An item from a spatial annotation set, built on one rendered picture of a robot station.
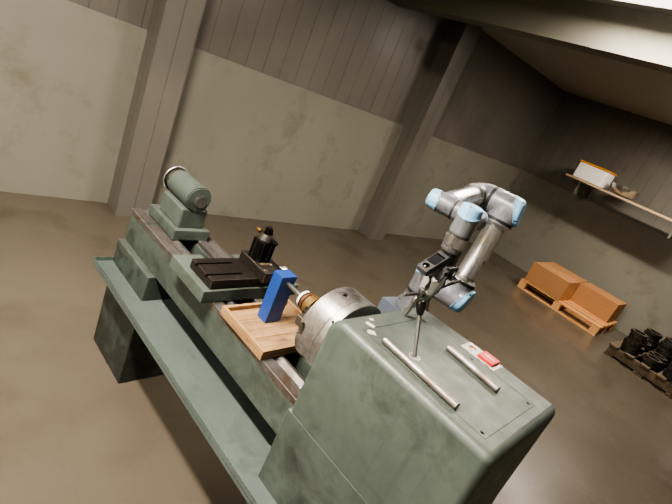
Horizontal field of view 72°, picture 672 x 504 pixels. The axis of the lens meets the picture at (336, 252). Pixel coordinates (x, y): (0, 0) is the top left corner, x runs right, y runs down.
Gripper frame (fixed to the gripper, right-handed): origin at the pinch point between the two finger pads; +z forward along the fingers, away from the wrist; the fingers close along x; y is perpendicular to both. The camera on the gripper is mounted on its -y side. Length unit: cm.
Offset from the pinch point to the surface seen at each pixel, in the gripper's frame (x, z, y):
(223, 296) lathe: 69, 44, -25
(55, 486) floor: 69, 134, -75
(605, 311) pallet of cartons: 36, 106, 649
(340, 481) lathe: -21, 50, -34
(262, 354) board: 32, 44, -30
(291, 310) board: 56, 45, 4
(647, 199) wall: 87, -63, 728
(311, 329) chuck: 17.6, 22.7, -27.5
